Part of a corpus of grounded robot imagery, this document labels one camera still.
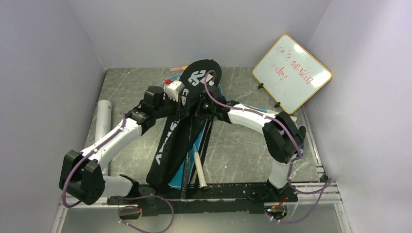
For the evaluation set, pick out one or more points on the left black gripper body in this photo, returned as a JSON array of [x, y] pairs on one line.
[[169, 107]]

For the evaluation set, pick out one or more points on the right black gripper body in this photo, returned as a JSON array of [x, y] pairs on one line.
[[204, 109]]

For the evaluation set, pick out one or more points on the black racket cover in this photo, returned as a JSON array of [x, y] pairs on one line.
[[182, 128]]

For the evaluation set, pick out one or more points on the white shuttlecock tube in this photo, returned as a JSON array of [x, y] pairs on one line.
[[103, 119]]

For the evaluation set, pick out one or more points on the black racket head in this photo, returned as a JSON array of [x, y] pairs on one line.
[[185, 177]]

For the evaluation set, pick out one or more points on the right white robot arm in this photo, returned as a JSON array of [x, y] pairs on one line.
[[284, 140]]

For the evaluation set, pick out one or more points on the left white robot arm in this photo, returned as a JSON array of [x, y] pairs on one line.
[[82, 179]]

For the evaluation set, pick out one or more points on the orange yellow marker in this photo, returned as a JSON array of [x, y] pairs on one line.
[[177, 69]]

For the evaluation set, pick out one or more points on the whiteboard with orange frame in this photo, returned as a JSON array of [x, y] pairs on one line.
[[290, 74]]

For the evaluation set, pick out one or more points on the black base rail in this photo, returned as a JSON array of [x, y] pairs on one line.
[[215, 198]]

